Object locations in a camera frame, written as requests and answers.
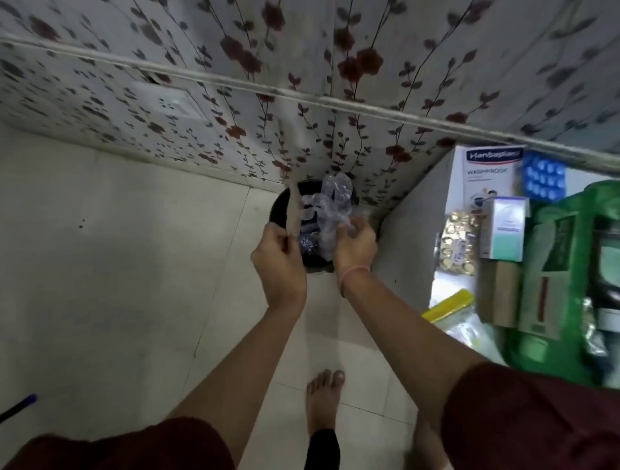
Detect white cabinet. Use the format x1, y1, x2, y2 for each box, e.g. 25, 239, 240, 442
372, 145, 458, 313

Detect maroon left sleeve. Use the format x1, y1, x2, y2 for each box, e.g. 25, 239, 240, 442
0, 416, 236, 470

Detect person's left foot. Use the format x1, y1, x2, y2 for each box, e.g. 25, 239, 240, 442
305, 369, 346, 436

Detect black trouser leg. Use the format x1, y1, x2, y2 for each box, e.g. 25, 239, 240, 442
304, 428, 341, 470

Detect maroon sleeve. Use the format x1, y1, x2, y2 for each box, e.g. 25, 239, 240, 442
441, 362, 620, 470
0, 416, 236, 470

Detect maroon right sleeve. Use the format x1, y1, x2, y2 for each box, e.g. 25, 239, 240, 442
441, 362, 620, 470

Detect green white paper packet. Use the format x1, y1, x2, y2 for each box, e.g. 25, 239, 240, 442
517, 213, 579, 341

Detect blue pen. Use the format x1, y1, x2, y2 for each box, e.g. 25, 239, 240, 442
0, 393, 39, 423

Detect green plastic bag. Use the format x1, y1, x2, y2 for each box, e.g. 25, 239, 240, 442
504, 180, 620, 388

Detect white bandage box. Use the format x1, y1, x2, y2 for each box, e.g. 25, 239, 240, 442
445, 145, 527, 216

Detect person's right forearm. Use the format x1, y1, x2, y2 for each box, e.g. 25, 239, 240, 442
340, 273, 491, 436

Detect clear yellow-zip bag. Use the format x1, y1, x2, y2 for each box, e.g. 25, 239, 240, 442
421, 289, 507, 366

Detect black round trash bin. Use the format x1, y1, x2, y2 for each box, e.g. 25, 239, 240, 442
269, 179, 361, 274

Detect small white teal box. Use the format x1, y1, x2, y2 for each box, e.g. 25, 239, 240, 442
480, 196, 531, 263

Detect blue blister pack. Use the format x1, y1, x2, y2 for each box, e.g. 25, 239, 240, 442
522, 151, 568, 202

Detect person's left forearm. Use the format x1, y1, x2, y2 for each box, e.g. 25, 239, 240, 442
166, 295, 308, 466

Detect pink wristband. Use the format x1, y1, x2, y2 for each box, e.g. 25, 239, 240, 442
337, 265, 372, 297

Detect gold blister pack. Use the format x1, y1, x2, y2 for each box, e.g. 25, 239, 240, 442
438, 210, 482, 277

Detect white wall socket plate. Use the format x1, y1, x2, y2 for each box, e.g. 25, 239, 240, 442
130, 80, 208, 122

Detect person's right hand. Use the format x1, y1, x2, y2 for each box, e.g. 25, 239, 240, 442
333, 215, 378, 284

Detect person's left hand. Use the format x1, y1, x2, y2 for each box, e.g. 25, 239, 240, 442
250, 222, 308, 311

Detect beige paper strip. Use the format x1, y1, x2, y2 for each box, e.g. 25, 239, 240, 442
287, 181, 304, 252

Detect clear plastic wrapper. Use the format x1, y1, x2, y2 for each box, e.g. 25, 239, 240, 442
301, 173, 357, 262

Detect brown cardboard box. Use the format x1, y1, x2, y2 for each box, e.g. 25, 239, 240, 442
476, 259, 523, 329

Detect white wall conduit pipe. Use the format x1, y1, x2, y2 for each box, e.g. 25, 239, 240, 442
0, 34, 620, 176

